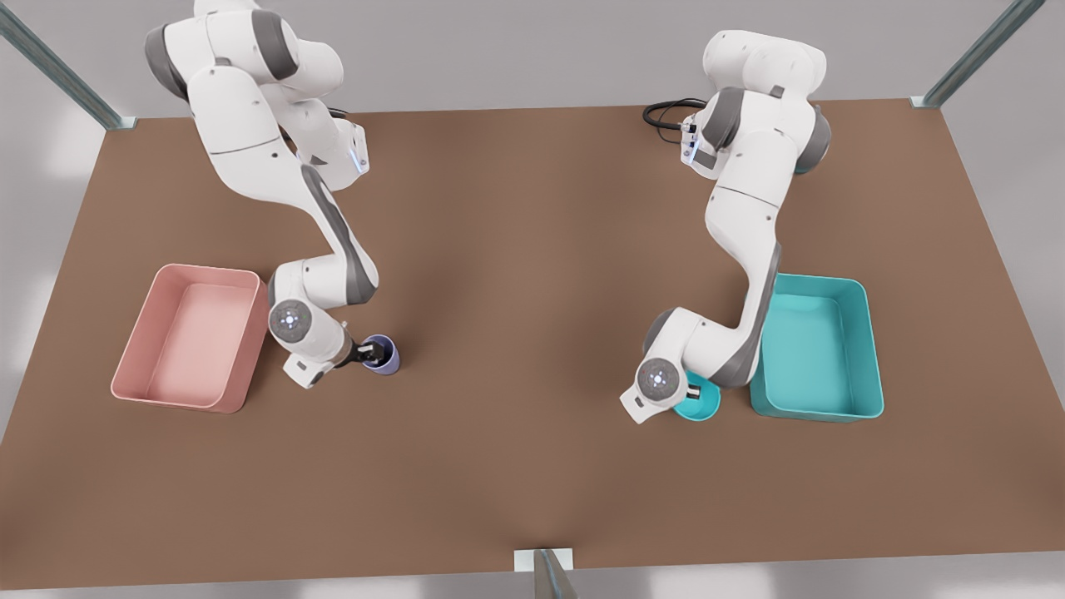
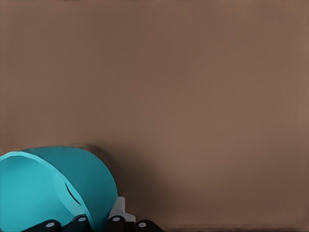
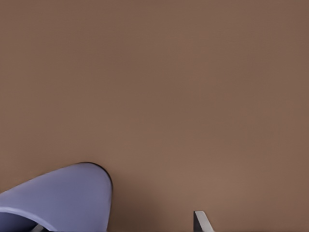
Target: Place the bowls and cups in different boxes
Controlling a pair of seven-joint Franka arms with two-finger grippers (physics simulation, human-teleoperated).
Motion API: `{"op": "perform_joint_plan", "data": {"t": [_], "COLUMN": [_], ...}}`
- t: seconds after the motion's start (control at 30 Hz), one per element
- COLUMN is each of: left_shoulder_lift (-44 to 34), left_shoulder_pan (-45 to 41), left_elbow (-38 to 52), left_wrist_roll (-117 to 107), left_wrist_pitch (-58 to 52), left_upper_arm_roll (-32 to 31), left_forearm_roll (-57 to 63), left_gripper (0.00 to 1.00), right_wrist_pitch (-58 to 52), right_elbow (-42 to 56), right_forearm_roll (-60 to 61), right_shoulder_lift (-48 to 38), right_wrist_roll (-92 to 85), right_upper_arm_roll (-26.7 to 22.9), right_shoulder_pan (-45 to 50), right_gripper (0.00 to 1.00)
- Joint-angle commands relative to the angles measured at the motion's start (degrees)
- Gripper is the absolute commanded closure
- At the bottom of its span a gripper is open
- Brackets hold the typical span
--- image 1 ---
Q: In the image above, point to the teal bowl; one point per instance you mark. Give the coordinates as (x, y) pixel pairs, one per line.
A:
(704, 404)

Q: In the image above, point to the purple cup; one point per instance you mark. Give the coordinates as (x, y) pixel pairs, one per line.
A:
(389, 359)

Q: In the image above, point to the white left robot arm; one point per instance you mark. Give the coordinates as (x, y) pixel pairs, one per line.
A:
(749, 191)

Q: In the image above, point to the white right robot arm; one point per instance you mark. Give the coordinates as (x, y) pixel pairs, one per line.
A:
(250, 125)

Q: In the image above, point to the teal plastic box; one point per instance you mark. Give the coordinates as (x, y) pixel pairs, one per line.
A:
(818, 348)

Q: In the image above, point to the pink plastic box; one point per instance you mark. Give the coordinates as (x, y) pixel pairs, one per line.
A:
(193, 336)

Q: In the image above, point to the silver frame post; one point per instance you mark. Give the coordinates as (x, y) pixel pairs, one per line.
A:
(58, 71)
(973, 54)
(551, 574)

